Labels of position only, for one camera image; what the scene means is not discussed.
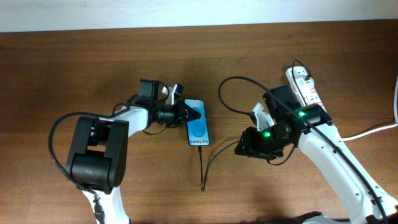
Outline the blue Galaxy smartphone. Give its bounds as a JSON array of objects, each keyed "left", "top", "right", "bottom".
[{"left": 185, "top": 99, "right": 210, "bottom": 146}]

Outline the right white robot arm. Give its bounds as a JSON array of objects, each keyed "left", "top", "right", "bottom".
[{"left": 234, "top": 85, "right": 397, "bottom": 223}]

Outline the white charger plug adapter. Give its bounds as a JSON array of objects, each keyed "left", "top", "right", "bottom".
[{"left": 296, "top": 77, "right": 316, "bottom": 95}]

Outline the black charger cable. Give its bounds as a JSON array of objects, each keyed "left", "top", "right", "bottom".
[{"left": 197, "top": 58, "right": 312, "bottom": 192}]

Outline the white power strip cord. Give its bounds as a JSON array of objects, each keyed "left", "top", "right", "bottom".
[{"left": 340, "top": 74, "right": 398, "bottom": 142}]

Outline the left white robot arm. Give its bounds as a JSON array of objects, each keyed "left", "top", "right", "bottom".
[{"left": 65, "top": 79, "right": 202, "bottom": 223}]

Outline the white power strip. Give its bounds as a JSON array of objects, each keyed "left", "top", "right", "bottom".
[{"left": 285, "top": 66, "right": 326, "bottom": 110}]

